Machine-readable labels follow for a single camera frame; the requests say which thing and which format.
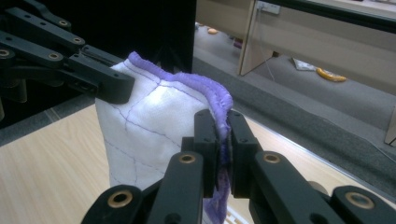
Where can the small orange object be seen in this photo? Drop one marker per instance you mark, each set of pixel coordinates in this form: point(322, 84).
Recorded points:
point(213, 31)

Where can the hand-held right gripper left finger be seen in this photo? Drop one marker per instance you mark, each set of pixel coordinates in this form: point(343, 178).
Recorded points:
point(207, 149)

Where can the white power strip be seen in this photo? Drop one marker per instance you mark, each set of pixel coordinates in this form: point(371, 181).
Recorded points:
point(268, 6)

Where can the yellow object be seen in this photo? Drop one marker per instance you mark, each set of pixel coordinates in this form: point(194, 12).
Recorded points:
point(330, 75)

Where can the small purple object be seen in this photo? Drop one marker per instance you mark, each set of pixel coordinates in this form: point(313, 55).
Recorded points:
point(237, 43)

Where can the black curtain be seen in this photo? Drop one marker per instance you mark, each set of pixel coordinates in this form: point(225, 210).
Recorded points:
point(149, 25)

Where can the white packet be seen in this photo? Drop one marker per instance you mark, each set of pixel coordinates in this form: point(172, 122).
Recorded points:
point(303, 65)

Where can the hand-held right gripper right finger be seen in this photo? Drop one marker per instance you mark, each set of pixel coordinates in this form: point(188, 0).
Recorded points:
point(241, 155)

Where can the white cloth with purple trim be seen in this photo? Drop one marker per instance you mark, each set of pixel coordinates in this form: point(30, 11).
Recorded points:
point(155, 124)

